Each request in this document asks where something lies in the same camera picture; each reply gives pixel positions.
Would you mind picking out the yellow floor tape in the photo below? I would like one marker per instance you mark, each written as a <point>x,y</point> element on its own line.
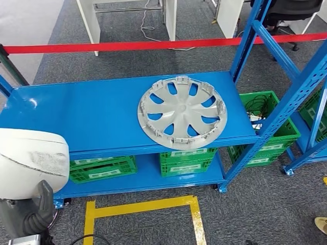
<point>143,204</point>
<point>325,181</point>

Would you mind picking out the blue metal shelf rack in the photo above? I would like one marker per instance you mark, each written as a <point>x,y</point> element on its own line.
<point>102,115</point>
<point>303,159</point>

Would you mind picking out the green plastic crate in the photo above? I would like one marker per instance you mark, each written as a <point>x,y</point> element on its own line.
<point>187,168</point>
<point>84,161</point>
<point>255,161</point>
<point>314,111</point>
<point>189,153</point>
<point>104,174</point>

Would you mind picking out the white curved plastic part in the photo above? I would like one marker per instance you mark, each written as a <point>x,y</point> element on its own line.
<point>30,159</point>

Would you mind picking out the red barrier belt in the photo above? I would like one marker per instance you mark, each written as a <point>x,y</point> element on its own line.
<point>128,45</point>

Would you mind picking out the black office chair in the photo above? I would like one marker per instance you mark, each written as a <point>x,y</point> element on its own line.
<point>294,8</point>

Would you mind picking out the person's foot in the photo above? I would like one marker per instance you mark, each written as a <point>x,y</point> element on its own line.
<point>321,225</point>

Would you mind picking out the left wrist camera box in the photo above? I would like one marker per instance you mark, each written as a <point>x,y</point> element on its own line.
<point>24,240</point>

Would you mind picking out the white desk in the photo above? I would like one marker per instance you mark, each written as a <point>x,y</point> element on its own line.
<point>87,20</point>
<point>229,17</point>
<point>303,25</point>

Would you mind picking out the chrome stanchion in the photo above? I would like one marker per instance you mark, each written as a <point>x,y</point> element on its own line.
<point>13,66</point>

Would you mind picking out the small yellow floor object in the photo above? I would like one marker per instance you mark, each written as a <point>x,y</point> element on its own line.
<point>214,21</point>

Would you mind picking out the white power adapter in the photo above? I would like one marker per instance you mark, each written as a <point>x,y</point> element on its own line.
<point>255,120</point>

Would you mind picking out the grey plastic wheel cover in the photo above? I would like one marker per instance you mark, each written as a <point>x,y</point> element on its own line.
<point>183,113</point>

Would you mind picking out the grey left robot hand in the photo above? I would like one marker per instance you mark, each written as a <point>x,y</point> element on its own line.
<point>30,216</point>

